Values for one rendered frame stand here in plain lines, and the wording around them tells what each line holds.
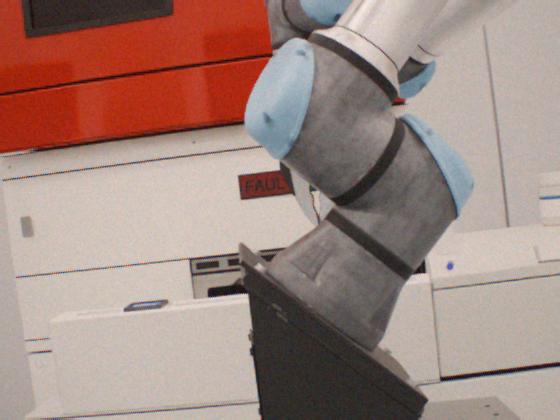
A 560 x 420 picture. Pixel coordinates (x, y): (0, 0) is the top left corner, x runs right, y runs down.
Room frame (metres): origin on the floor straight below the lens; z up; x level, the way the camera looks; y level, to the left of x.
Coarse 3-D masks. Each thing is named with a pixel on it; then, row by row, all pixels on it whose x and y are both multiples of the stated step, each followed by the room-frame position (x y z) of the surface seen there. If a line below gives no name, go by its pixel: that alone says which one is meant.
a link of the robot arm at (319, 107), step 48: (384, 0) 1.25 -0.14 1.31; (432, 0) 1.26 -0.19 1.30; (288, 48) 1.26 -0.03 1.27; (336, 48) 1.23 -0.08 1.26; (384, 48) 1.25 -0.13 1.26; (288, 96) 1.20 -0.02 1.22; (336, 96) 1.22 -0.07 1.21; (384, 96) 1.24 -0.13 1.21; (288, 144) 1.22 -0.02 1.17; (336, 144) 1.22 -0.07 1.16; (384, 144) 1.24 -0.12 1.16; (336, 192) 1.26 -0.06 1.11
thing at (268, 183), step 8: (248, 176) 2.27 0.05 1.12; (256, 176) 2.26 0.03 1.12; (264, 176) 2.26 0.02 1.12; (272, 176) 2.26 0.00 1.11; (280, 176) 2.26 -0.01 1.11; (248, 184) 2.27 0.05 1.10; (256, 184) 2.26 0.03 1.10; (264, 184) 2.26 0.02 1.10; (272, 184) 2.26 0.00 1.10; (280, 184) 2.26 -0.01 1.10; (248, 192) 2.27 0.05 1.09; (256, 192) 2.26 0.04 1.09; (264, 192) 2.26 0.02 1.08; (272, 192) 2.26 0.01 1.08; (280, 192) 2.26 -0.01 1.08
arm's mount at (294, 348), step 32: (256, 256) 1.41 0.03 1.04; (256, 288) 1.21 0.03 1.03; (256, 320) 1.22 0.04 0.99; (288, 320) 1.22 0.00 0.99; (320, 320) 1.22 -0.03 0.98; (256, 352) 1.22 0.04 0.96; (288, 352) 1.22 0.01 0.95; (320, 352) 1.22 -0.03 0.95; (352, 352) 1.22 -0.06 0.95; (384, 352) 1.43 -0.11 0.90; (256, 384) 1.28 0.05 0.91; (288, 384) 1.22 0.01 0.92; (320, 384) 1.22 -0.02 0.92; (352, 384) 1.22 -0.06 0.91; (384, 384) 1.22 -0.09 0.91; (416, 384) 1.24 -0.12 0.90; (288, 416) 1.22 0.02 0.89; (320, 416) 1.22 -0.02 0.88; (352, 416) 1.22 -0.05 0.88; (384, 416) 1.22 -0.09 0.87; (416, 416) 1.22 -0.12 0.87
